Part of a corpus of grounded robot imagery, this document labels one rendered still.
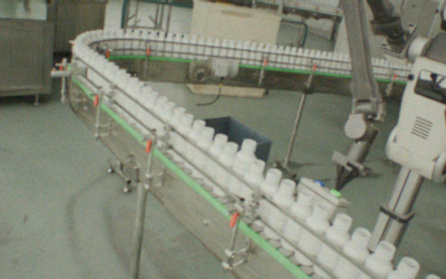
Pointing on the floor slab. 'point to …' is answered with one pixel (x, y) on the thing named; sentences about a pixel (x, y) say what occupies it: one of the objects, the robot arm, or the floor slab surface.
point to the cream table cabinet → (216, 30)
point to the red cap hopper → (141, 20)
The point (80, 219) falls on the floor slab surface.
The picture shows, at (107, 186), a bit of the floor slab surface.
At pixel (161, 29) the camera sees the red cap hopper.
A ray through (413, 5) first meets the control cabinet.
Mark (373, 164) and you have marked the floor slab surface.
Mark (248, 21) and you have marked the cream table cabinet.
